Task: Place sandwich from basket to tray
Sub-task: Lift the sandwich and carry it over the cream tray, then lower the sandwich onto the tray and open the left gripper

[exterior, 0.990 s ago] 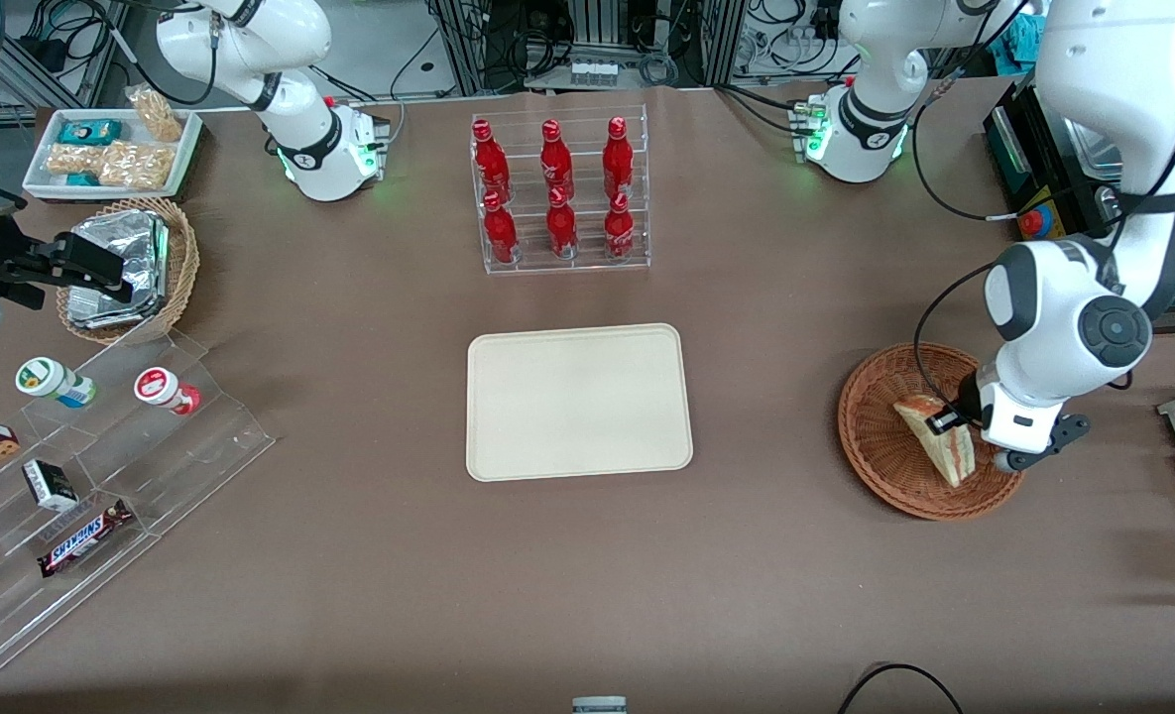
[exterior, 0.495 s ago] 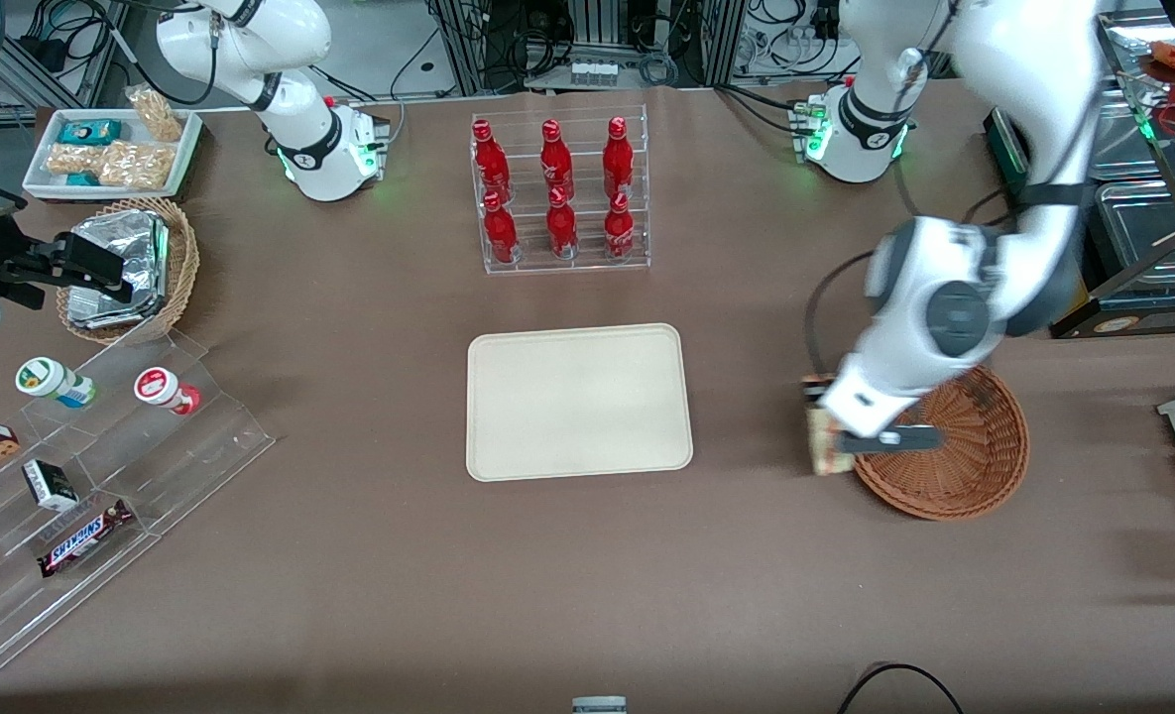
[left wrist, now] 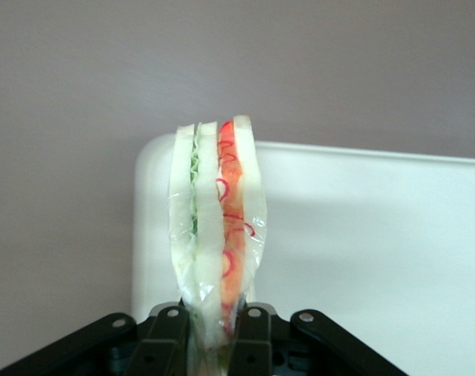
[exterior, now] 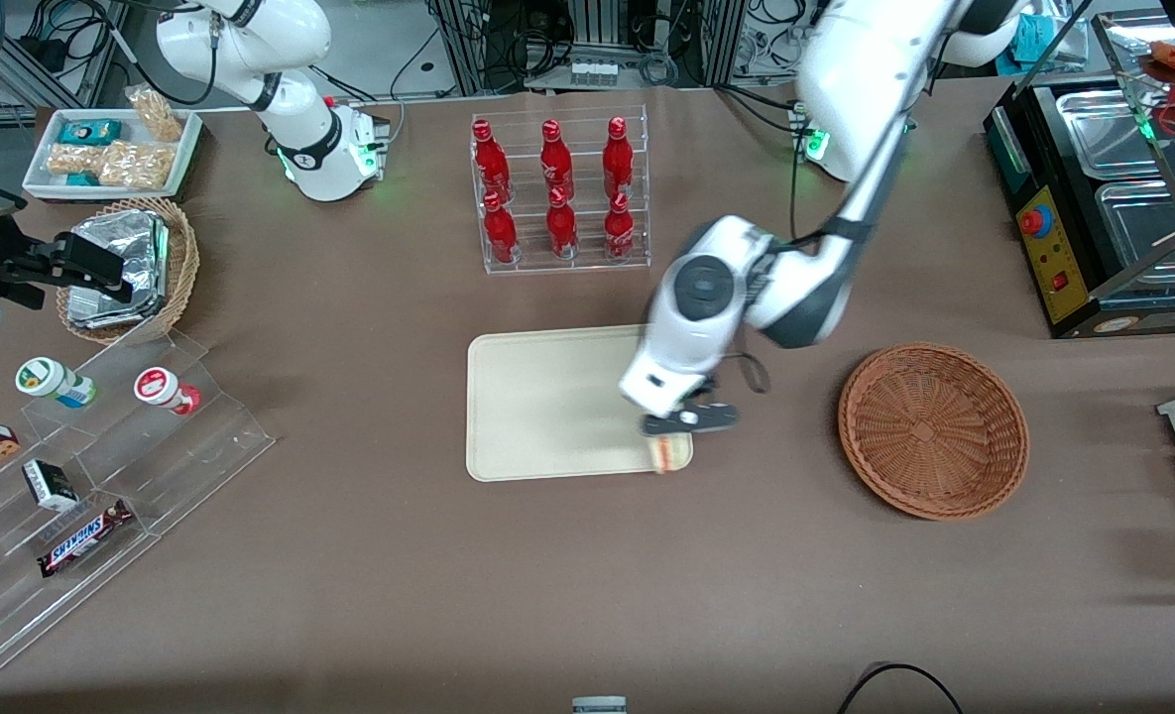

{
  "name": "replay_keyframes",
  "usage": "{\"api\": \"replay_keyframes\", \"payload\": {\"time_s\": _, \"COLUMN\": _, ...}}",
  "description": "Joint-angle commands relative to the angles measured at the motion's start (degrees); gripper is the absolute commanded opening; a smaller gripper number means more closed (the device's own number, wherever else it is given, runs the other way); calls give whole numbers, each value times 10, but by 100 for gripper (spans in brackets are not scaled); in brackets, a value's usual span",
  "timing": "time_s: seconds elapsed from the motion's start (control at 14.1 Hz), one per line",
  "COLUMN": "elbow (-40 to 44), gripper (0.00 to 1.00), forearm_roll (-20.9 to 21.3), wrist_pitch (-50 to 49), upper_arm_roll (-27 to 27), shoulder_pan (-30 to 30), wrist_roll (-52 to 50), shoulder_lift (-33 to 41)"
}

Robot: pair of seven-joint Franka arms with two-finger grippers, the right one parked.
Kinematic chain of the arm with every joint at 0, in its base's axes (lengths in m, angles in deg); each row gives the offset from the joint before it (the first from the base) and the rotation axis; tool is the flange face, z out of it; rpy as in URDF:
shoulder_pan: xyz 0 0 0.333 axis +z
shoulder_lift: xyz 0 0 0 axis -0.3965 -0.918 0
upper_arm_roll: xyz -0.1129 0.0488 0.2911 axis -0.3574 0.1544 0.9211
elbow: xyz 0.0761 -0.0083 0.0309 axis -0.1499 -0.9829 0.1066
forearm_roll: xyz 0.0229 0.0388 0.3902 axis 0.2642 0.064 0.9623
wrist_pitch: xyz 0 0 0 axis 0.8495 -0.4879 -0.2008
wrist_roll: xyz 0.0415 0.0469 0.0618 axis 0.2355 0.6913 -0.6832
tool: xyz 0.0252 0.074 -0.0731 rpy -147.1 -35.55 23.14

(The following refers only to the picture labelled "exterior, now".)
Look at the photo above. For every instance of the triangular sandwich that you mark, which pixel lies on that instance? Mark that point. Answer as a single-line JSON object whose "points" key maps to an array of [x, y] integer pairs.
{"points": [[668, 453]]}

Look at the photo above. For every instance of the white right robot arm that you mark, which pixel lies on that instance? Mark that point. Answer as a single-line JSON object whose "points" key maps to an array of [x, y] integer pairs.
{"points": [[250, 40]]}

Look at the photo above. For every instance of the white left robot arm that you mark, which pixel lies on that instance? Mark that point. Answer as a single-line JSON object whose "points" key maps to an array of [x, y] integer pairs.
{"points": [[865, 59]]}

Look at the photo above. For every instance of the tan deep wicker basket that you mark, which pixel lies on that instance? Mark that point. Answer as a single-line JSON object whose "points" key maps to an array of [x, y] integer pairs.
{"points": [[182, 263]]}

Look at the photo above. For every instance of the white rectangular snack tray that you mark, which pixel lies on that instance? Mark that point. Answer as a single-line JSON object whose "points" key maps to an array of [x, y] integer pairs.
{"points": [[42, 178]]}

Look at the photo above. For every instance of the beige rectangular serving tray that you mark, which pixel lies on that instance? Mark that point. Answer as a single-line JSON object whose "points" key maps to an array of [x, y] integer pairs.
{"points": [[547, 402]]}

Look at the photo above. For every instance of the brown round wicker basket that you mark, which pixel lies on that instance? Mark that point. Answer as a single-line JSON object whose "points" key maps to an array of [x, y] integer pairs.
{"points": [[929, 431]]}

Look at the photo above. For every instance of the silver foil wrapped package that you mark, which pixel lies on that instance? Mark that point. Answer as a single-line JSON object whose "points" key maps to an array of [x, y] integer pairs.
{"points": [[136, 248]]}

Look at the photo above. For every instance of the small teal snack packet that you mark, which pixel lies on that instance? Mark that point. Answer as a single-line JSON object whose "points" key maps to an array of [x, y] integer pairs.
{"points": [[81, 179]]}

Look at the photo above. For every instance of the large clear bag of crackers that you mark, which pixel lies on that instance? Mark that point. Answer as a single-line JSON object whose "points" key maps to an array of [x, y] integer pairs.
{"points": [[138, 166]]}

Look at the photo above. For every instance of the green lid yogurt bottle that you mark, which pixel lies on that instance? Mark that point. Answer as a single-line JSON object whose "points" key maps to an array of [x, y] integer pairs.
{"points": [[47, 380]]}

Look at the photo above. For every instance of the red lid yogurt bottle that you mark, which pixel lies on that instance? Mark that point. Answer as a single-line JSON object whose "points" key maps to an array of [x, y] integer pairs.
{"points": [[163, 389]]}

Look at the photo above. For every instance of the teal snack box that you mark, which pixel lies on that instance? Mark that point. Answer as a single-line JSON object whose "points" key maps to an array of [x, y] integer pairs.
{"points": [[89, 131]]}

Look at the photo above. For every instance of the clear acrylic bottle rack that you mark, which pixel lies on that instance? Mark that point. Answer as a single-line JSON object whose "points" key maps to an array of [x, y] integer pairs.
{"points": [[572, 266]]}

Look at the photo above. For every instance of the red cola bottle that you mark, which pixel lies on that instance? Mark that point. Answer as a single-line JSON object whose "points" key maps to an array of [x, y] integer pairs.
{"points": [[562, 228], [555, 161], [619, 233], [500, 233], [618, 161], [492, 164]]}

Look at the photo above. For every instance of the clear bag of nuts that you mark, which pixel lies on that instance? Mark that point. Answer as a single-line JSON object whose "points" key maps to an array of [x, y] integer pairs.
{"points": [[157, 114]]}

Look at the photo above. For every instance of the clear acrylic stepped stand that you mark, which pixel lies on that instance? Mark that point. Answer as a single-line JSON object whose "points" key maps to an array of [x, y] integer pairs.
{"points": [[151, 466]]}

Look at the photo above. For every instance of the small black white carton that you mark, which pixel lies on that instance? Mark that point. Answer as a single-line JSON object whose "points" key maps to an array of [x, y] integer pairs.
{"points": [[50, 485]]}

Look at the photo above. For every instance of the brown Snickers bar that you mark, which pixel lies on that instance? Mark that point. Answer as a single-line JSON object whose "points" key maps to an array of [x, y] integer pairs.
{"points": [[84, 538]]}

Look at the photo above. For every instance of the white power strip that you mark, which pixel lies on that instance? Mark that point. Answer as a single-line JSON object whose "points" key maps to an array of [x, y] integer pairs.
{"points": [[594, 73]]}

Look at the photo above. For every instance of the black food warmer case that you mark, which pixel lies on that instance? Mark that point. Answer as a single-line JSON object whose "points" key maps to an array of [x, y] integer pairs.
{"points": [[1073, 288]]}

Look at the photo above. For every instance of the steel warmer pan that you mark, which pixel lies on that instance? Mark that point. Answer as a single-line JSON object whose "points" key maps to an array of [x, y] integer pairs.
{"points": [[1152, 233], [1103, 134]]}

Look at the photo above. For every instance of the teal cloth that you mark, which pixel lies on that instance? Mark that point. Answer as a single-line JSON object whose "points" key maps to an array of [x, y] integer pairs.
{"points": [[1038, 40]]}

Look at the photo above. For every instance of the orange fried food piece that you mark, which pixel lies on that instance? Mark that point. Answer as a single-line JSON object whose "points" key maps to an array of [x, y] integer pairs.
{"points": [[1167, 61]]}

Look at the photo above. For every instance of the grey metal bracket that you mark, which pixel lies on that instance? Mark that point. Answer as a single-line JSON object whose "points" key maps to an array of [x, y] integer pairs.
{"points": [[599, 706]]}

